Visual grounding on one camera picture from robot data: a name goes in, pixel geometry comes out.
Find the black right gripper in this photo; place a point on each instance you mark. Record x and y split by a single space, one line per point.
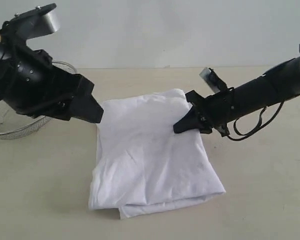
207 113

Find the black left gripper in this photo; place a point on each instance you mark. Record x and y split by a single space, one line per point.
32 86

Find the white t-shirt red lettering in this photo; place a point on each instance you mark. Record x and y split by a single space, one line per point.
142 166

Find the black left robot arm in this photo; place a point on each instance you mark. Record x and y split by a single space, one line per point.
33 86

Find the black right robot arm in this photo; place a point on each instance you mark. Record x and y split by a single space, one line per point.
277 85

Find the round metal mesh basket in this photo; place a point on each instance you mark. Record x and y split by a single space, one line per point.
15 126

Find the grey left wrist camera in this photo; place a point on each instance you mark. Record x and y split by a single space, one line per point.
35 23

